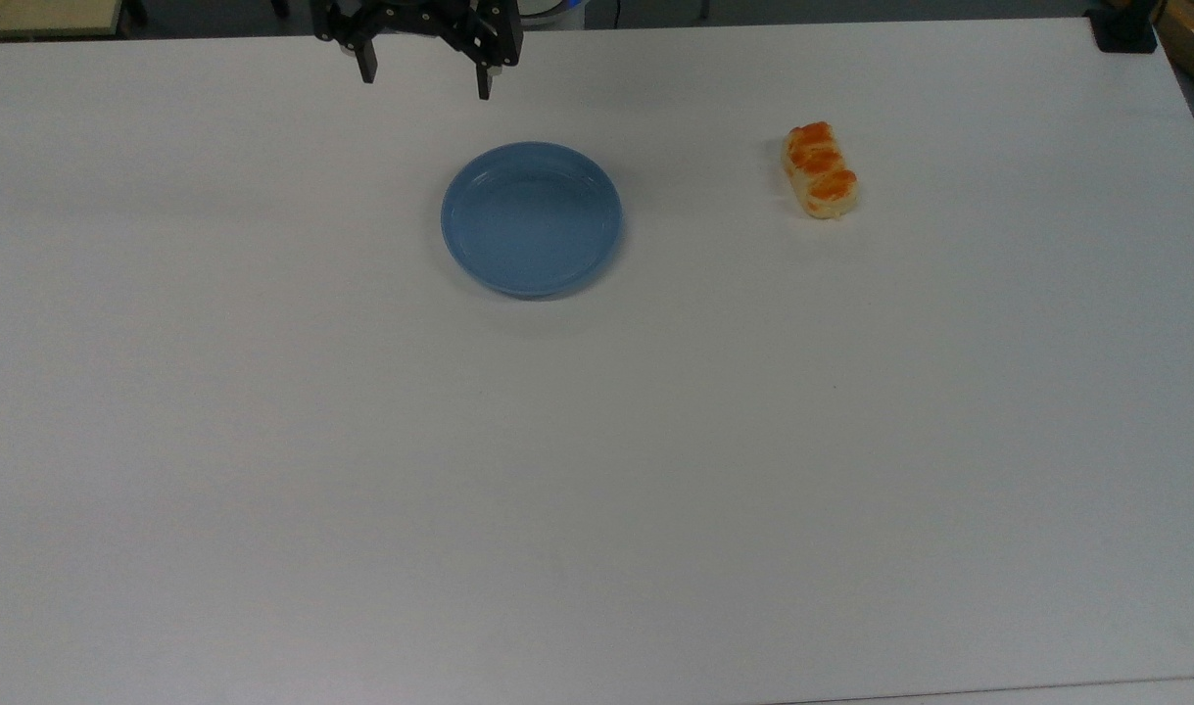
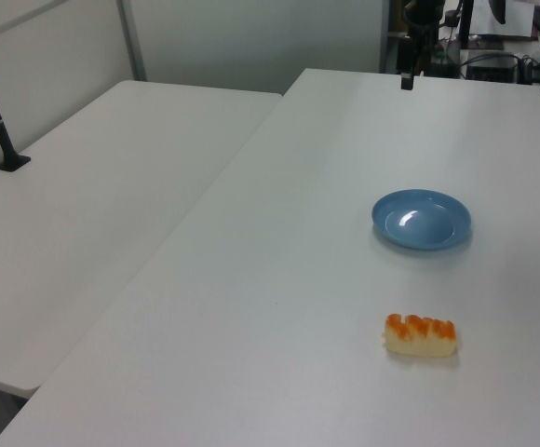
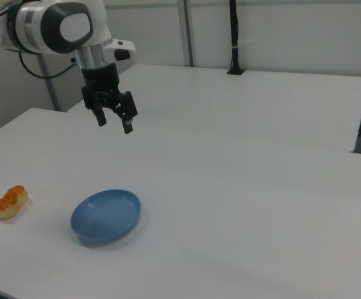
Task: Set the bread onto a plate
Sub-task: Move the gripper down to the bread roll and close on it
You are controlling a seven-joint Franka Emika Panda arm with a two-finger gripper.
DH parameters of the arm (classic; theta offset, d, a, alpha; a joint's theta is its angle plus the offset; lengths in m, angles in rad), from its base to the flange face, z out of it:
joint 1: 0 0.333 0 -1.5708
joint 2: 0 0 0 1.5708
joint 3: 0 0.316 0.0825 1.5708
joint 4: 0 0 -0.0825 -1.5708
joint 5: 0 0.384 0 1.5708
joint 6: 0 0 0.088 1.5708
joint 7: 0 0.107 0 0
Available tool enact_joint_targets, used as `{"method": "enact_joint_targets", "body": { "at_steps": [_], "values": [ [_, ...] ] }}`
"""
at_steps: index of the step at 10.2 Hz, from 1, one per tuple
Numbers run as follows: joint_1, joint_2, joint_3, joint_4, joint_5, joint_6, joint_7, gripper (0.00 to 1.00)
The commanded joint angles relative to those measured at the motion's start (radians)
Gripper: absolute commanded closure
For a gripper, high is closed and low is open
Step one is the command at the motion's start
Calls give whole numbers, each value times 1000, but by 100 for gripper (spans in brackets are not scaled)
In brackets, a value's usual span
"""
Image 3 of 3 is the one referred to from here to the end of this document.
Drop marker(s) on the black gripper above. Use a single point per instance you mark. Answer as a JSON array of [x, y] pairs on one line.
[[101, 81]]

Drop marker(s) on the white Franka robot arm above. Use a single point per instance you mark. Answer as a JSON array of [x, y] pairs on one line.
[[37, 26]]

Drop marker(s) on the blue oval plate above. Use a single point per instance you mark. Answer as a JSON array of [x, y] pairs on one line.
[[105, 213]]

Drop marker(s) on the golden bread loaf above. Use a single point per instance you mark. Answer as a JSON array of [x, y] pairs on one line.
[[10, 202]]

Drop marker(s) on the white rear table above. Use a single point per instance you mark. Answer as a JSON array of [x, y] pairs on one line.
[[246, 106]]

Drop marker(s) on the grey metal frame post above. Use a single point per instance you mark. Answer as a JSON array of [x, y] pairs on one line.
[[49, 84]]

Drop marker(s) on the grey metal wall post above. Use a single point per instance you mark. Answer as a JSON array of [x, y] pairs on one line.
[[188, 32]]

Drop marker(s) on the black camera stand pole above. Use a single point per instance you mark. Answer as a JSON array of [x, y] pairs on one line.
[[236, 37]]

